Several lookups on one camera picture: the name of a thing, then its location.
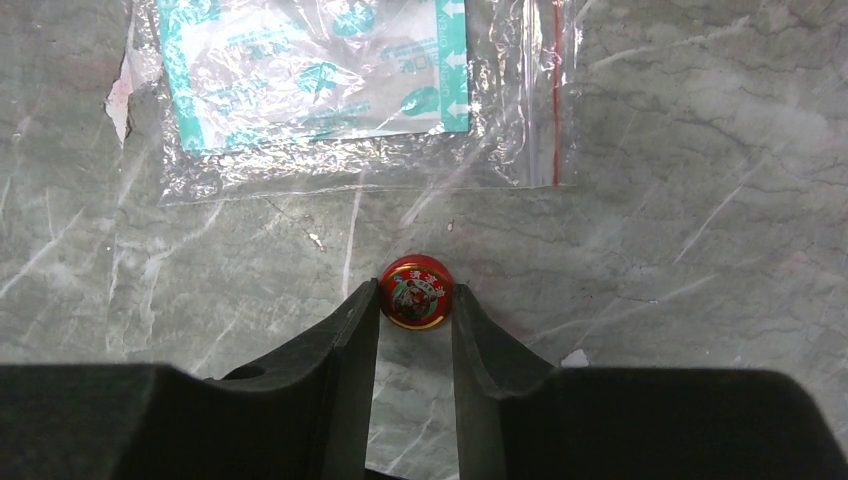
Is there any adhesive bandages clear bag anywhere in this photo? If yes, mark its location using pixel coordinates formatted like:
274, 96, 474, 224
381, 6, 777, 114
105, 1, 581, 205

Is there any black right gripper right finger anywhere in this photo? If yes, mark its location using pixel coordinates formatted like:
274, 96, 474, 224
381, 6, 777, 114
451, 285, 847, 479

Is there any small orange cap piece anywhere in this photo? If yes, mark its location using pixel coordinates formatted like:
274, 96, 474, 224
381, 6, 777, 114
379, 254, 455, 331

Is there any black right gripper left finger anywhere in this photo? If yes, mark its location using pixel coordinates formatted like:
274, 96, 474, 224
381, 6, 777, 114
1, 280, 380, 479

